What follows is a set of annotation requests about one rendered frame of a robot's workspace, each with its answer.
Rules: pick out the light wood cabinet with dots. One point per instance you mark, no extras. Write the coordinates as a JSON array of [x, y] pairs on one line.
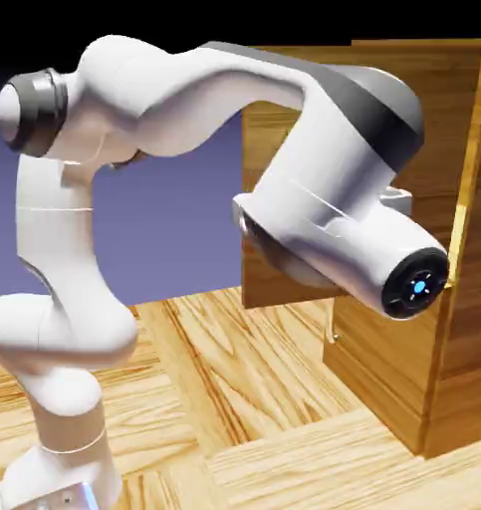
[[471, 318]]

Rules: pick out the wooden cabinet door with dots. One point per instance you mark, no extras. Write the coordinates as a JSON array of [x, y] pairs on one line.
[[264, 279], [383, 370]]

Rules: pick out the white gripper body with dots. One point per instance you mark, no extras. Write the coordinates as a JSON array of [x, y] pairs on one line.
[[399, 199]]

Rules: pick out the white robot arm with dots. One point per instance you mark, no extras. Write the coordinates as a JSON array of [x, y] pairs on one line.
[[327, 167]]

